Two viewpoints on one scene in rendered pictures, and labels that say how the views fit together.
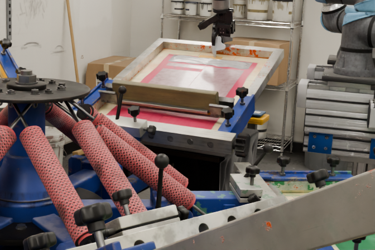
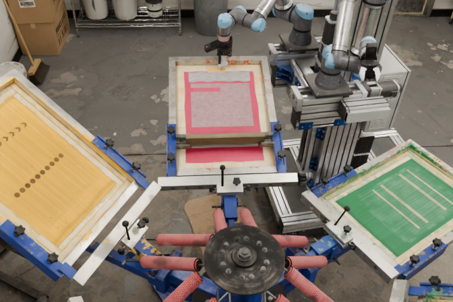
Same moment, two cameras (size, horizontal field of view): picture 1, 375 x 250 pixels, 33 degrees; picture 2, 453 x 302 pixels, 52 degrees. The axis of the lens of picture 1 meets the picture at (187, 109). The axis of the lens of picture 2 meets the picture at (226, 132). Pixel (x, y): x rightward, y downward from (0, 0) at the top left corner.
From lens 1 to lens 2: 160 cm
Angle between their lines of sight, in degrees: 37
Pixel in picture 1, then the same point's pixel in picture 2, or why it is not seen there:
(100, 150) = (311, 288)
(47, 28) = not seen: outside the picture
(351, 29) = not seen: hidden behind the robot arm
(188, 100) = (244, 141)
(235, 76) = (247, 91)
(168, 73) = (198, 98)
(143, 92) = (210, 140)
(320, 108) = (310, 110)
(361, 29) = not seen: hidden behind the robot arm
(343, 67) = (325, 84)
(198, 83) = (226, 106)
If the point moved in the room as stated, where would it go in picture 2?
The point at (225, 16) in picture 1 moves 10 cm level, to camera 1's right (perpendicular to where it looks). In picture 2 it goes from (227, 44) to (243, 40)
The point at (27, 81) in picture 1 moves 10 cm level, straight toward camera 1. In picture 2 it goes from (249, 257) to (268, 276)
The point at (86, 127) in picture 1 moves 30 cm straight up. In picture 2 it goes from (296, 275) to (308, 224)
